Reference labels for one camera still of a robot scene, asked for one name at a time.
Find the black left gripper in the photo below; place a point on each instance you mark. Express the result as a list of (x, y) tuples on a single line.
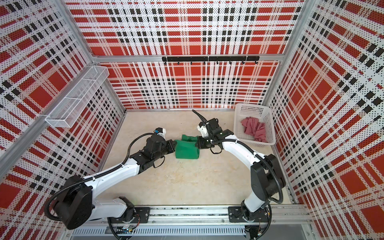
[(171, 147)]

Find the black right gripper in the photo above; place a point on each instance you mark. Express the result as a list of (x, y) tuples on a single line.
[(201, 144)]

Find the green tank top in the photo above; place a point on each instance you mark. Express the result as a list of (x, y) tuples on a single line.
[(186, 148)]

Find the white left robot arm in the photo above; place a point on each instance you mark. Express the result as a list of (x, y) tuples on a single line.
[(77, 202)]

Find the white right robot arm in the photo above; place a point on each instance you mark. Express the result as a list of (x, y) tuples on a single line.
[(267, 179)]

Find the maroon crumpled tank top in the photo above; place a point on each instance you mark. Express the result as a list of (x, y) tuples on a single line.
[(255, 128)]

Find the white perforated plastic basket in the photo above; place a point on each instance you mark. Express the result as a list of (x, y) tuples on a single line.
[(264, 114)]

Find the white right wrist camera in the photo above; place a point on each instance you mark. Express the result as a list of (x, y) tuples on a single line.
[(203, 129)]

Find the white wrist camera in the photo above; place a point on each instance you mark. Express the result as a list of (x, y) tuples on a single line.
[(161, 132), (203, 129)]

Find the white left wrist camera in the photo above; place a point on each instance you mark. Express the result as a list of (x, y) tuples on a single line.
[(161, 132)]

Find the black wall hook rail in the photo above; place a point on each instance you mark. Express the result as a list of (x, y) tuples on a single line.
[(212, 59)]

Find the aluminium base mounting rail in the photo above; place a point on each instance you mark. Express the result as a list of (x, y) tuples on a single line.
[(220, 215)]

